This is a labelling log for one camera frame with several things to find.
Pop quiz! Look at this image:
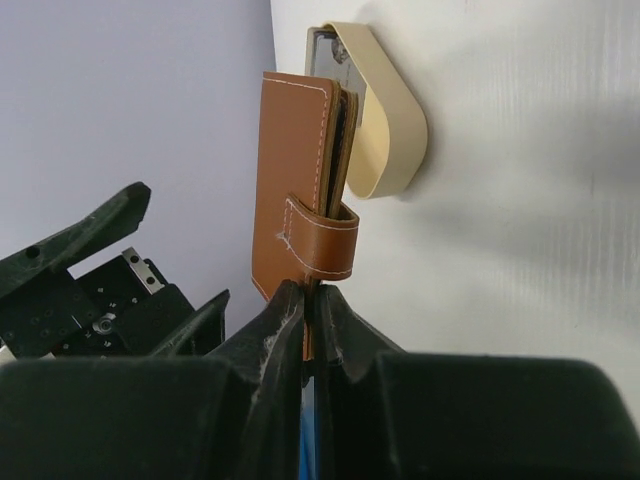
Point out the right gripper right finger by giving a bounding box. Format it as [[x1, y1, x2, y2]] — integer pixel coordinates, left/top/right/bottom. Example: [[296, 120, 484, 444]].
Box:
[[314, 285, 400, 479]]

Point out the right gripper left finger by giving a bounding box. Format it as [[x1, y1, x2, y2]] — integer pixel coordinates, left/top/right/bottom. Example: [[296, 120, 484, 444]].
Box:
[[208, 280, 304, 479]]

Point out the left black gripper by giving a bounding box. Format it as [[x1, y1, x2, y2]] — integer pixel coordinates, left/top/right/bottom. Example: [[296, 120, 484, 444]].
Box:
[[1, 182, 231, 360]]

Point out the brown leather card holder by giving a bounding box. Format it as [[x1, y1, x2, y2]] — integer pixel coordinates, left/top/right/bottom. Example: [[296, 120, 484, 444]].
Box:
[[249, 70, 361, 362]]

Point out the silver credit card stack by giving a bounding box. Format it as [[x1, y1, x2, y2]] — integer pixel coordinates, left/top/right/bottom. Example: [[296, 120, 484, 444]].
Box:
[[305, 27, 366, 97]]

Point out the beige oval tray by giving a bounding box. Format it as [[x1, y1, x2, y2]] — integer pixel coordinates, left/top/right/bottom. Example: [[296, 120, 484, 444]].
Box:
[[319, 21, 428, 199]]

